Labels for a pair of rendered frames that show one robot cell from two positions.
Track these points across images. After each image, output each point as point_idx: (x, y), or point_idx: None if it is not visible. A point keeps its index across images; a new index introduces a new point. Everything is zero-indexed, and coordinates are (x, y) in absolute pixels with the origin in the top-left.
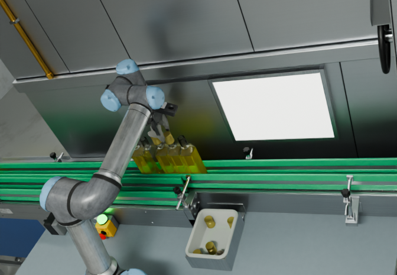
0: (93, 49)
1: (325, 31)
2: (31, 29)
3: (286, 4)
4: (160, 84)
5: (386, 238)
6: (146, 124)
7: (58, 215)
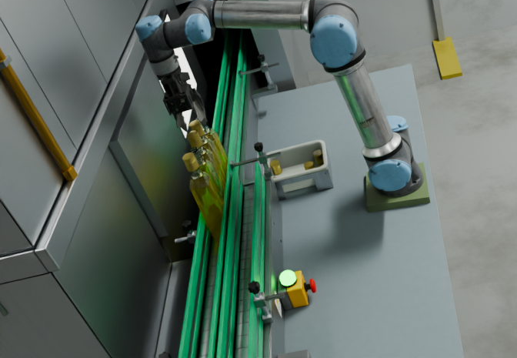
0: (78, 79)
1: None
2: (18, 76)
3: None
4: (136, 89)
5: (278, 97)
6: (192, 102)
7: (359, 36)
